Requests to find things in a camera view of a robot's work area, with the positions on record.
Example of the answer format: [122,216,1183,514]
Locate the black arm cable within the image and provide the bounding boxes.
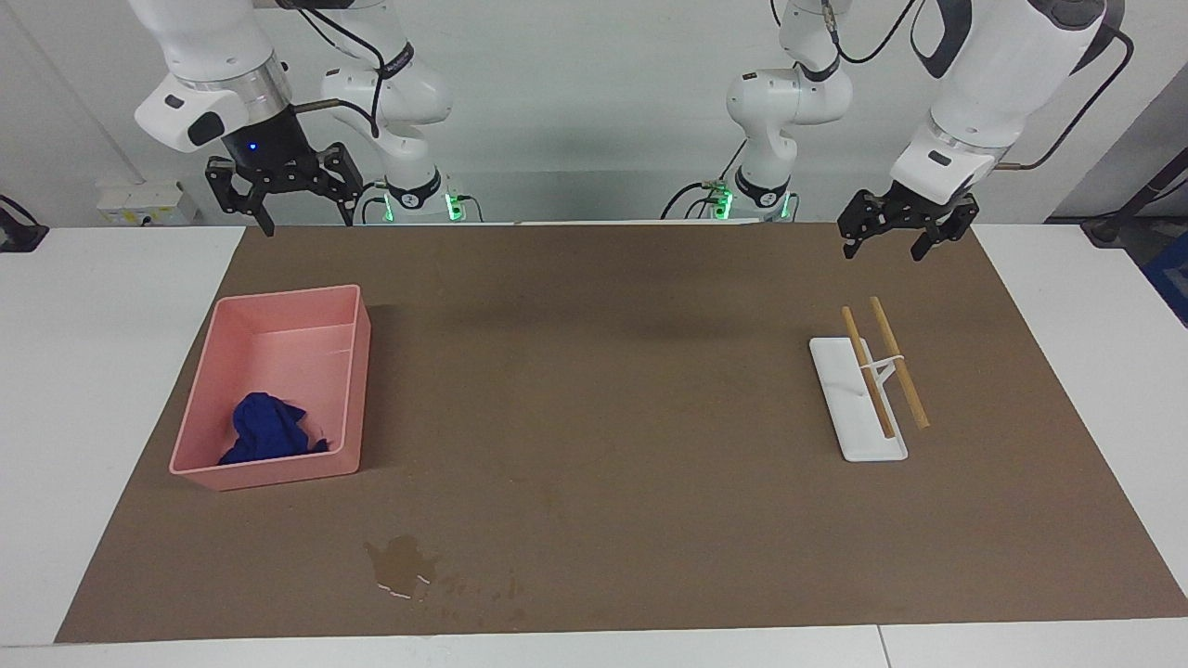
[278,0,386,140]
[821,0,1135,173]

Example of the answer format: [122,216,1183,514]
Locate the black right base cables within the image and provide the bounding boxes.
[351,181,391,224]

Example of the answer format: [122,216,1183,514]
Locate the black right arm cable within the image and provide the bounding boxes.
[278,0,386,140]

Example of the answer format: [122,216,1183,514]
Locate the black clamp mount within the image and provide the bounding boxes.
[0,195,49,253]

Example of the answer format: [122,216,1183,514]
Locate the blue cloth towel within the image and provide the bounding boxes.
[218,392,330,467]

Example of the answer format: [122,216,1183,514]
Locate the pink plastic bin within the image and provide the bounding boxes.
[169,284,372,492]

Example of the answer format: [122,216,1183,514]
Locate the white power strip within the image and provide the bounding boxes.
[96,181,200,226]

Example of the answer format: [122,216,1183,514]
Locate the water puddle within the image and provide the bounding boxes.
[364,536,442,601]

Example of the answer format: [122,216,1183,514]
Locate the white towel rack base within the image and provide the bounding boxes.
[809,336,910,463]

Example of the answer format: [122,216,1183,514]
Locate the black metal stand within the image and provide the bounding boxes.
[1049,148,1188,247]

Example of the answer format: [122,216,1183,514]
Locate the black base cables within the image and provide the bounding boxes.
[351,181,391,224]
[661,139,748,221]

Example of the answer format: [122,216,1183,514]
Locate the wooden rack rod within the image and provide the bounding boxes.
[870,297,930,430]
[842,306,897,439]

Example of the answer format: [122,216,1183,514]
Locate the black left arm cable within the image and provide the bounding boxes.
[821,0,1135,173]

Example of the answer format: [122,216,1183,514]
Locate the black left base cables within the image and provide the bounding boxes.
[661,139,748,221]

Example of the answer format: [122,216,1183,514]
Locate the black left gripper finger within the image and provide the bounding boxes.
[837,188,894,260]
[910,206,977,263]

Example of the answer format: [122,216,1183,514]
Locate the brown table mat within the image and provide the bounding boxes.
[54,221,1188,644]

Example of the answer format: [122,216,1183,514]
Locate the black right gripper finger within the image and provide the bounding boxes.
[311,142,365,226]
[205,156,277,237]

